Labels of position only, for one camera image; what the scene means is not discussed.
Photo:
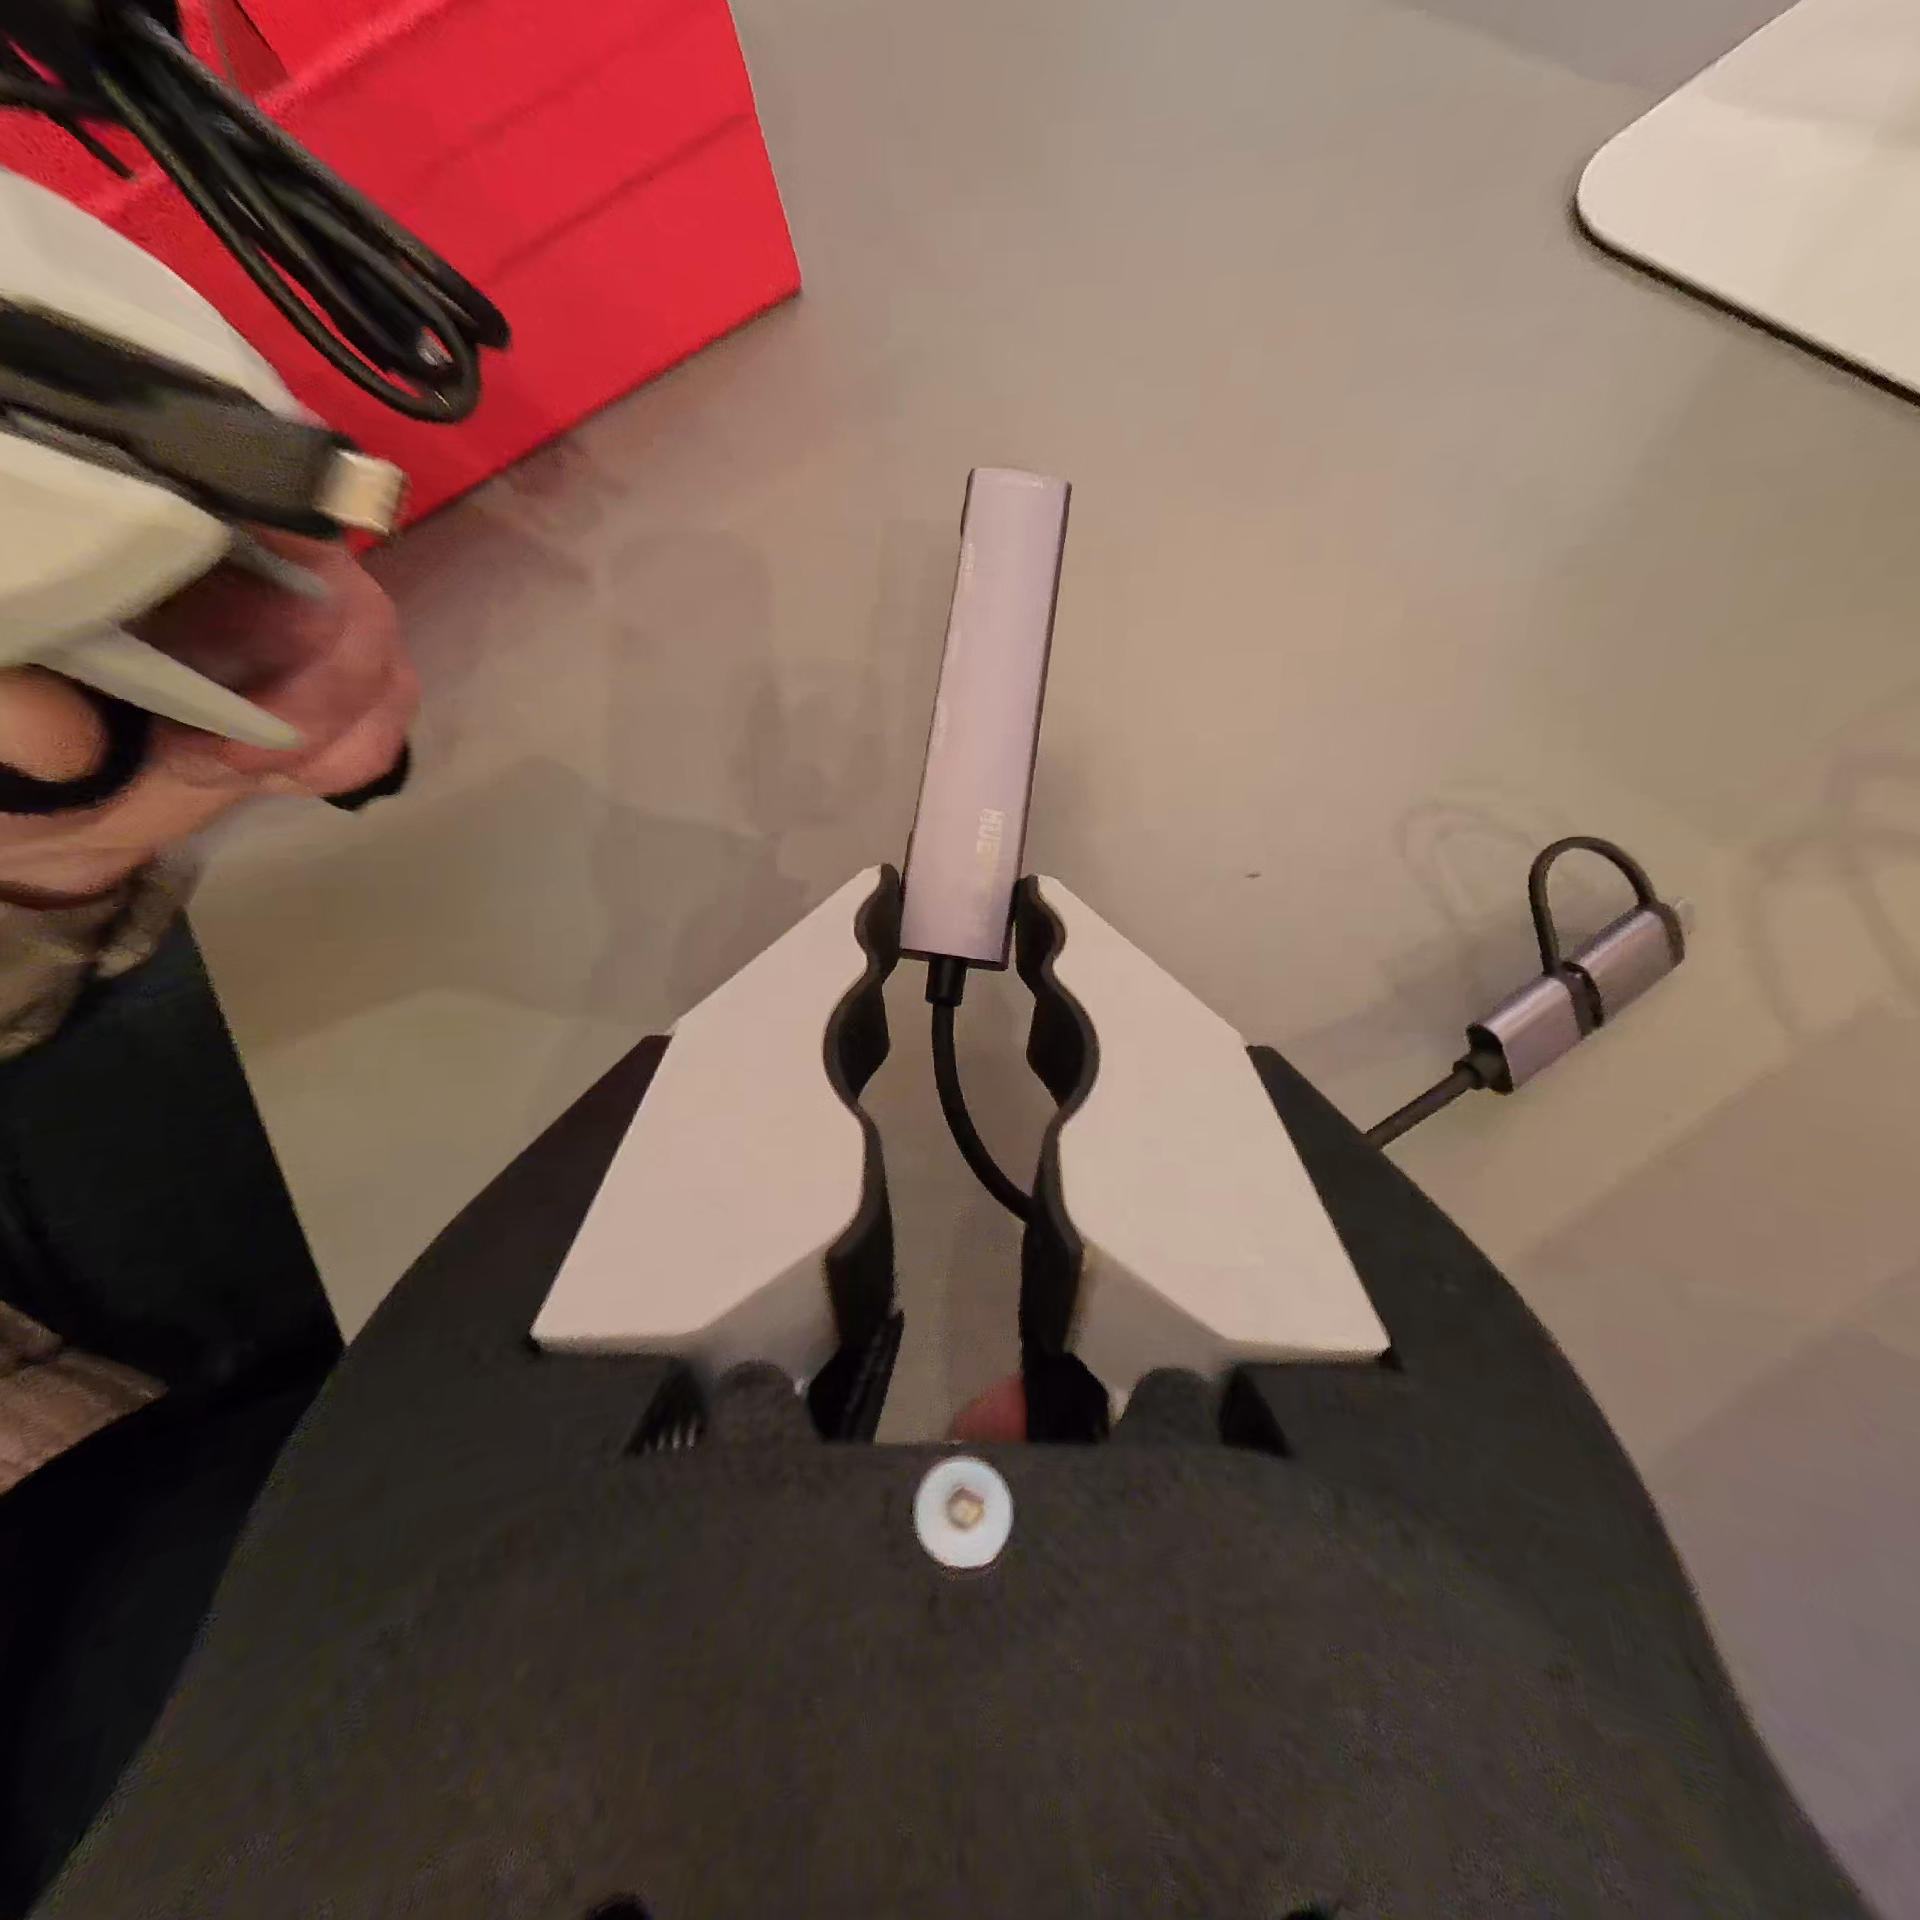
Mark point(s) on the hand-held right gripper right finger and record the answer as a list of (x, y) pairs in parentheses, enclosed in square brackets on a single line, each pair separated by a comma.
[(1200, 1187)]

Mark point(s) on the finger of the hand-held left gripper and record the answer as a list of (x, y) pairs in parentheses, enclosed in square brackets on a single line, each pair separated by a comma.
[(92, 572), (122, 286)]

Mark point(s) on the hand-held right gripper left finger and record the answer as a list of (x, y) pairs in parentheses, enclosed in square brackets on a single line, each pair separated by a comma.
[(706, 1187)]

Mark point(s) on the red plastic bin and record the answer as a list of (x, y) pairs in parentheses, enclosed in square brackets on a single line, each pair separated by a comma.
[(601, 210)]

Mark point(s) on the person's left hand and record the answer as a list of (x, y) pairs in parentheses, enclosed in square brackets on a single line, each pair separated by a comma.
[(300, 676)]

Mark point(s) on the person's dark trouser leg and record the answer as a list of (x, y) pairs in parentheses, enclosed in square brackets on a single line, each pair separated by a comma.
[(136, 1263)]

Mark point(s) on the white stand base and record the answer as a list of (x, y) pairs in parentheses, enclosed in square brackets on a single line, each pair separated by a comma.
[(1799, 152)]

